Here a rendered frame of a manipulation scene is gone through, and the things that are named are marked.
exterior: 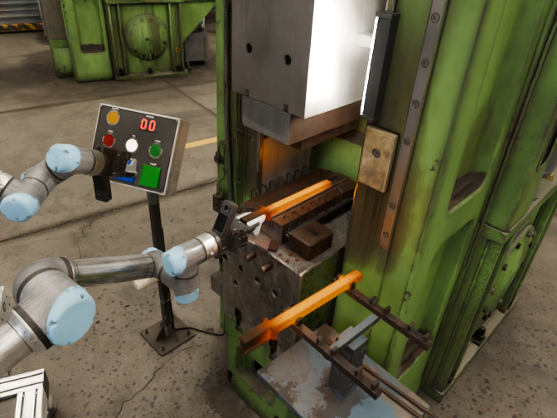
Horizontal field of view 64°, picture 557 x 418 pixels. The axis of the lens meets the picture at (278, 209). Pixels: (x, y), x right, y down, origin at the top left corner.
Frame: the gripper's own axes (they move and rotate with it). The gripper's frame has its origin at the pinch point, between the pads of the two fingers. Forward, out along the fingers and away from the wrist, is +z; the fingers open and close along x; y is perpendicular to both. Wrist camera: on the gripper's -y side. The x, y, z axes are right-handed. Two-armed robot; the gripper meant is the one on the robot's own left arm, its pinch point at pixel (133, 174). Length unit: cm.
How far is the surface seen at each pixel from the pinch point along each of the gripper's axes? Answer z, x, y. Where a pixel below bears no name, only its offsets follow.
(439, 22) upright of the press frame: -27, -85, 52
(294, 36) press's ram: -23, -52, 46
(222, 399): 53, -34, -91
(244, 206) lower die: 12.8, -37.0, -1.9
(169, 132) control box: 11.1, -3.4, 17.1
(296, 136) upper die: -7, -54, 23
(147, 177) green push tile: 10.5, 0.7, -0.6
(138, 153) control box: 11.2, 7.2, 6.9
